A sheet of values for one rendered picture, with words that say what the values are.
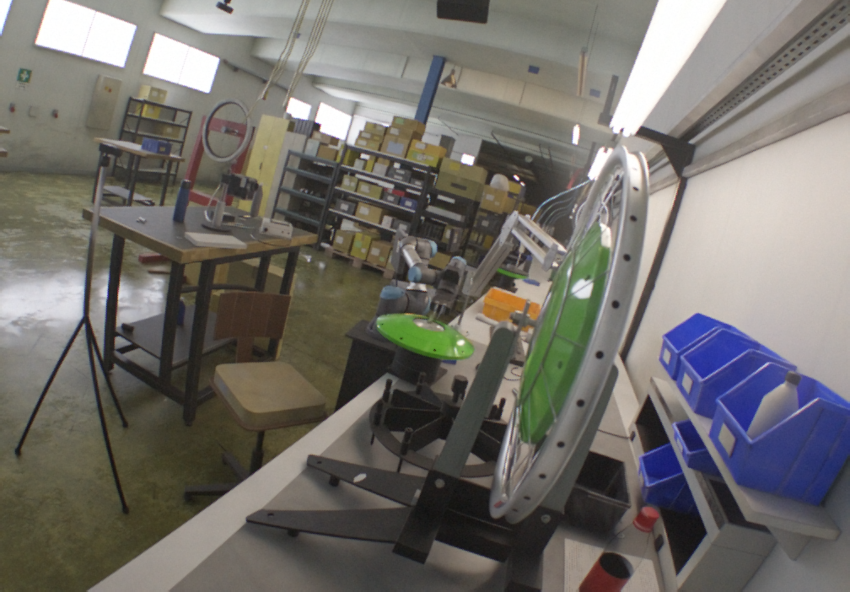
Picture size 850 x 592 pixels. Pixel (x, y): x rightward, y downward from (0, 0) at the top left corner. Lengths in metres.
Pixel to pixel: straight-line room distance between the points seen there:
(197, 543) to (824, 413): 0.95
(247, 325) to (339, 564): 1.35
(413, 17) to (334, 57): 4.75
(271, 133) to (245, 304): 6.62
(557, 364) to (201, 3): 9.97
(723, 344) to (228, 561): 1.13
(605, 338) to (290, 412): 1.42
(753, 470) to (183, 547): 0.86
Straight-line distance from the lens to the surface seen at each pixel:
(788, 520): 0.78
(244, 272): 3.28
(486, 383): 0.64
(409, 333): 1.32
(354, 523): 0.75
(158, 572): 0.72
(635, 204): 0.45
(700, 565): 0.95
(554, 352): 0.52
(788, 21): 1.36
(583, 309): 0.49
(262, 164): 8.40
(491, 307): 2.45
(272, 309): 1.97
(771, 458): 0.79
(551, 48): 6.74
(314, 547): 0.79
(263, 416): 1.65
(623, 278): 0.41
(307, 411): 1.75
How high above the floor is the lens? 1.49
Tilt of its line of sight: 10 degrees down
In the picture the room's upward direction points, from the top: 17 degrees clockwise
